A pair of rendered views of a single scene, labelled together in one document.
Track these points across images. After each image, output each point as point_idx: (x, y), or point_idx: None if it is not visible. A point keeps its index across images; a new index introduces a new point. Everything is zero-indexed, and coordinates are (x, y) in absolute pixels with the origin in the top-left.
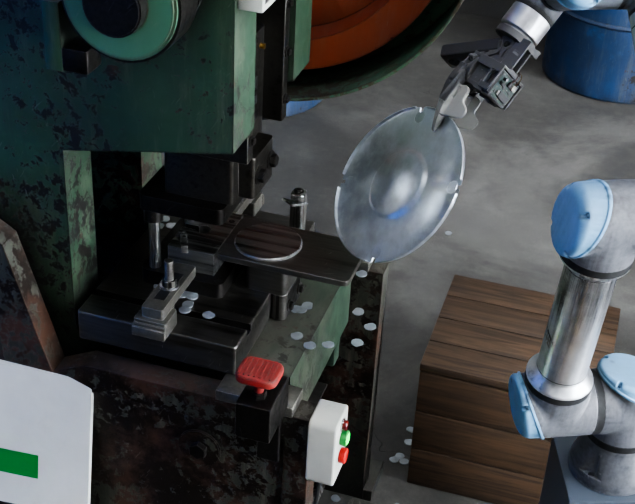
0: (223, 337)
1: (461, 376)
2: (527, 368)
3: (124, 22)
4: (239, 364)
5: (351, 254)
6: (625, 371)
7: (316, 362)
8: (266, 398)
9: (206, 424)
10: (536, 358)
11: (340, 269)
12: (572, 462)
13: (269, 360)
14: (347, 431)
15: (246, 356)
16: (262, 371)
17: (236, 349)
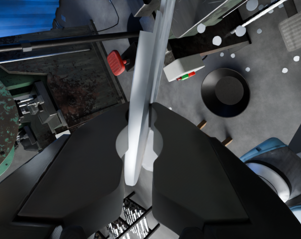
0: (132, 2)
1: None
2: (248, 164)
3: None
4: (150, 13)
5: (207, 0)
6: None
7: (230, 1)
8: (128, 64)
9: None
10: (255, 171)
11: (183, 18)
12: None
13: (118, 61)
14: (183, 78)
15: (159, 4)
16: (113, 66)
17: (135, 16)
